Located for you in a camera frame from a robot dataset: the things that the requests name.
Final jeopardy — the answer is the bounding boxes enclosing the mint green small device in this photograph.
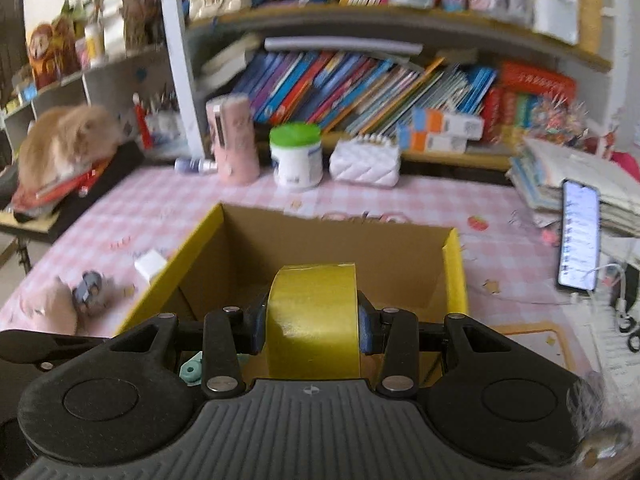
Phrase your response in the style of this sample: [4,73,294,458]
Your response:
[179,351,250,387]

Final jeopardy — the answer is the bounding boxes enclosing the yellow tape roll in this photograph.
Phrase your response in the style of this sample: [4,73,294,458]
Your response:
[265,263,361,380]

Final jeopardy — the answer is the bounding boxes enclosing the pink pig plush toy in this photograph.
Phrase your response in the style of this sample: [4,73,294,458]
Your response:
[20,276,78,336]

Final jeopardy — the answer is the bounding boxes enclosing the grey blue toy robot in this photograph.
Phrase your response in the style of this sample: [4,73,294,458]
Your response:
[73,271,106,314]

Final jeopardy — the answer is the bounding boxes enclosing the white charger plug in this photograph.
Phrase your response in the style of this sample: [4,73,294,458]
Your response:
[134,249,167,284]

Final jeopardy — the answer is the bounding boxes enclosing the yellow cardboard box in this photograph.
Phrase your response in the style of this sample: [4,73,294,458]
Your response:
[115,201,471,386]

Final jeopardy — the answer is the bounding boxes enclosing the pink checkered tablecloth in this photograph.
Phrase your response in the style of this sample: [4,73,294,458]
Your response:
[1,168,597,376]

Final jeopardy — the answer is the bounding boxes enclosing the small spray bottle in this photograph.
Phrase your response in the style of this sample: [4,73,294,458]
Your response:
[174,157,217,174]

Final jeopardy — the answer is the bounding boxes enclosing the white quilted pouch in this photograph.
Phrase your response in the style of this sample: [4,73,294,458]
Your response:
[329,139,401,188]

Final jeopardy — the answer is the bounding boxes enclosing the white jar green lid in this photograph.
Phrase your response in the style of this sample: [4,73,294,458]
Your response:
[269,122,323,191]

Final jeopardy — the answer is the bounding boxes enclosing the black electronic keyboard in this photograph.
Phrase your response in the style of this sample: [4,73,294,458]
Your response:
[0,140,147,244]

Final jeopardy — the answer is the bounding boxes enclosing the red papers under cat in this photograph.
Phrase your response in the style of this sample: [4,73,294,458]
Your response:
[9,158,112,218]

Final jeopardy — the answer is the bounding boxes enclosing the red bottle figurine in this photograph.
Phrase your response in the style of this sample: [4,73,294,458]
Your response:
[132,93,153,150]

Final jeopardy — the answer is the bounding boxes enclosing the white orange medicine box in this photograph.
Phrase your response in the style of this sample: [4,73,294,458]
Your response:
[411,107,484,141]

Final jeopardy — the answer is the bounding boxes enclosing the pink cylindrical humidifier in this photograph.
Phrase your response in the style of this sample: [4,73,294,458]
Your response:
[206,93,260,185]

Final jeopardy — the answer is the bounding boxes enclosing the smartphone with lit screen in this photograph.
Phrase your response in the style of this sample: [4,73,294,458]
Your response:
[556,179,600,292]

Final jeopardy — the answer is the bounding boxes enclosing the stack of papers and magazines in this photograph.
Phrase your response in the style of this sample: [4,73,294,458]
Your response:
[506,138,639,237]

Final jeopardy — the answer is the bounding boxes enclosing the row of leaning books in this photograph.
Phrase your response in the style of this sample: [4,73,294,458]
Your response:
[233,50,498,136]

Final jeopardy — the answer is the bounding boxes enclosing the orange fluffy cat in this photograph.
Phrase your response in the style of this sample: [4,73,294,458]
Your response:
[17,104,124,192]

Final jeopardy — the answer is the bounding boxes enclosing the god of wealth figure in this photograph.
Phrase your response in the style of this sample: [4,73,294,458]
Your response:
[27,15,81,90]

